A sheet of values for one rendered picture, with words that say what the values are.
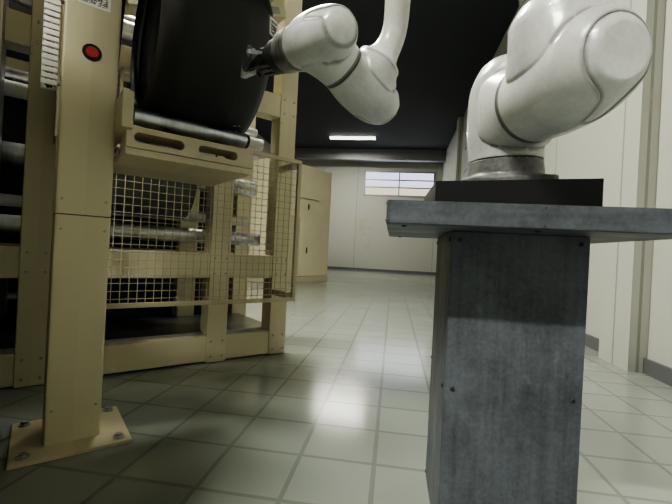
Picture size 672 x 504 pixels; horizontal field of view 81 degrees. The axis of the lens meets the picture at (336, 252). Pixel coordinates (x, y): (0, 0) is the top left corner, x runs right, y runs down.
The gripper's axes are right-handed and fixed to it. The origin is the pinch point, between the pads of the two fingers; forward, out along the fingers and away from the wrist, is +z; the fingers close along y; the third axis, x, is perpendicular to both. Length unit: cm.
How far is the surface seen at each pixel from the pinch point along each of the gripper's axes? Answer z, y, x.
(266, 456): -19, -9, 101
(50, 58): 28, 42, 5
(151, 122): 18.3, 18.7, 16.4
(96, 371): 16, 28, 86
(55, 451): 9, 37, 104
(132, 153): 14.4, 23.4, 25.8
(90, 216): 22, 31, 44
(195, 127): 18.2, 6.8, 15.0
